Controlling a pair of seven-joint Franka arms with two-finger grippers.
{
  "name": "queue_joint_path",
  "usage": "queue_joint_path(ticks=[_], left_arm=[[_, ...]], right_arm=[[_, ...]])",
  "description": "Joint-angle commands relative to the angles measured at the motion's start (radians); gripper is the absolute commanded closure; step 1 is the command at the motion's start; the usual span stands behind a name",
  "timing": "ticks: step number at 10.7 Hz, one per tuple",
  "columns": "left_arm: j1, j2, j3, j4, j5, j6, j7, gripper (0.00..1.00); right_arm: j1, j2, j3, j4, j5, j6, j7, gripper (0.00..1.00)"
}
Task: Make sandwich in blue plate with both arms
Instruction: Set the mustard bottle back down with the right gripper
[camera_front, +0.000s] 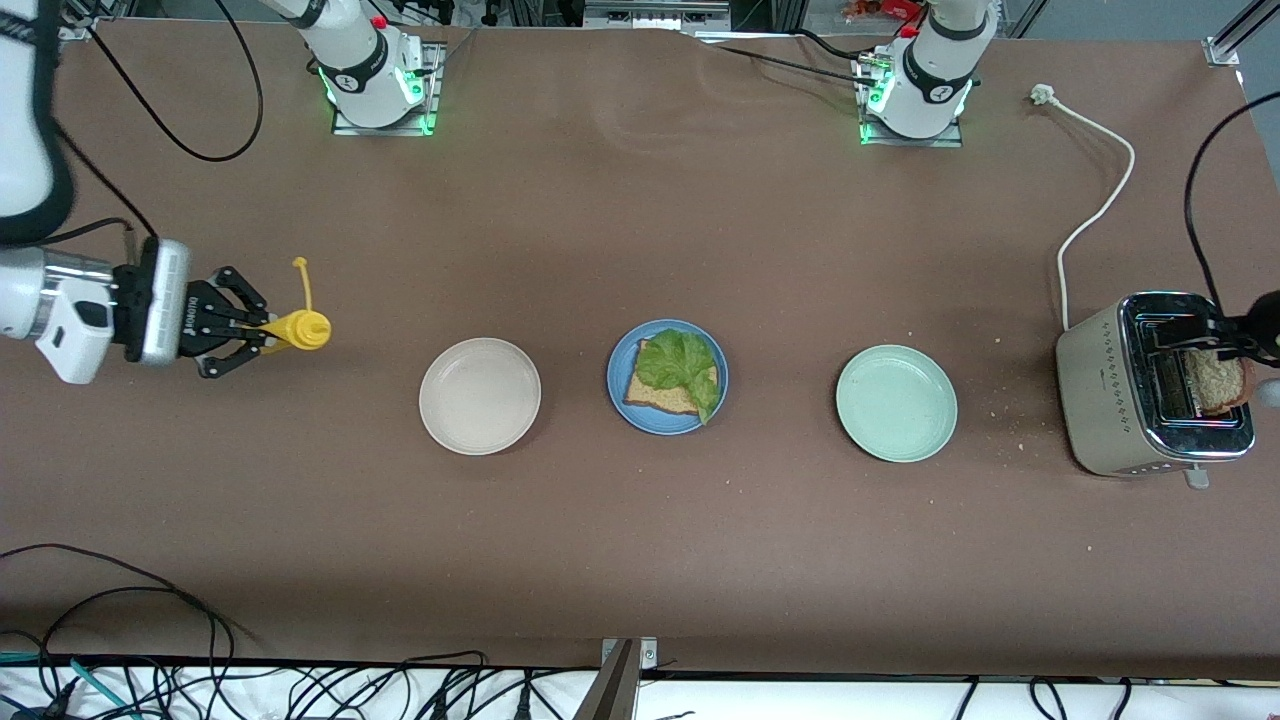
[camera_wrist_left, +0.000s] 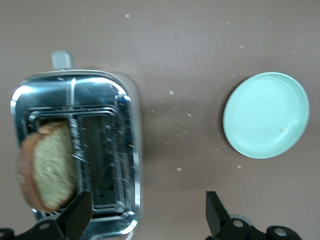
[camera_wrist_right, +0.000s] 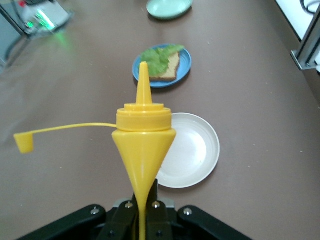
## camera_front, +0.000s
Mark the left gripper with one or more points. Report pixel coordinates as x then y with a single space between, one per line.
1262 327

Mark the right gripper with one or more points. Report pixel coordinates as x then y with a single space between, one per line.
203 318

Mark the rounded brown bread slice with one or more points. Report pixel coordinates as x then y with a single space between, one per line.
1215 382

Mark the yellow mustard squeeze bottle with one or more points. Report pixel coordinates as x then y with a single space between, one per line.
305 330

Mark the square brown bread slice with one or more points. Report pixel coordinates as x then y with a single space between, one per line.
655 398

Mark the green lettuce leaf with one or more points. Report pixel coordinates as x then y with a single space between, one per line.
680 362

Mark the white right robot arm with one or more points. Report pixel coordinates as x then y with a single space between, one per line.
350 65

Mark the beige plate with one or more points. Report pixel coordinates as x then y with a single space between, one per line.
480 397

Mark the mint green plate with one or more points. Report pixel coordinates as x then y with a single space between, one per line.
897 403

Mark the blue plate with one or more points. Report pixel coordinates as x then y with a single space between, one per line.
668 427

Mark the beige chrome toaster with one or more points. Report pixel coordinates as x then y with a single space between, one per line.
1095 400

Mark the red background object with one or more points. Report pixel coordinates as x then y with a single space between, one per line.
885 8

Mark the grey power strip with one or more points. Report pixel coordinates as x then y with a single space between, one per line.
655 12

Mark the grey metal pole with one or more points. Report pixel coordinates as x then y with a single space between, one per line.
612 695

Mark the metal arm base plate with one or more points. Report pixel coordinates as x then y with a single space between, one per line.
385 131
910 142

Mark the aluminium frame profile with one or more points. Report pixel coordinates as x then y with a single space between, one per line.
1225 48

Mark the metal table edge bracket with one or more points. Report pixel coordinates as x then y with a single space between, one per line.
648 652

